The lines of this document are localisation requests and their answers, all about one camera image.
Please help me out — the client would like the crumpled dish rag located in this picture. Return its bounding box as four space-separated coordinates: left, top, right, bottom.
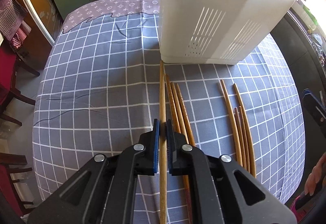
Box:
309 33 325 63

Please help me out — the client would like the wooden chopstick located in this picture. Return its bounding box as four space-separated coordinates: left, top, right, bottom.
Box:
239 106 251 173
234 108 248 169
220 79 243 166
170 82 192 223
165 74 181 133
175 83 196 146
233 83 256 178
159 60 167 224

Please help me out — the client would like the blue checkered tablecloth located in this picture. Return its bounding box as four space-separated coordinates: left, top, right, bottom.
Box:
28 13 305 223

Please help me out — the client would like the person's right hand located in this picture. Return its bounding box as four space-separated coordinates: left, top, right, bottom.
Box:
304 153 325 196

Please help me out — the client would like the red wooden chair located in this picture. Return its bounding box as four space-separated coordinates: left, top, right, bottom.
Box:
0 45 42 214

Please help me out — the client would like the purple checkered apron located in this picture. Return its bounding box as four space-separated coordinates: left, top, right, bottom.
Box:
0 0 32 50

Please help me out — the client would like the white plastic utensil holder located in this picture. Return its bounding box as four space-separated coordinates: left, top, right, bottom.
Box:
159 0 296 65

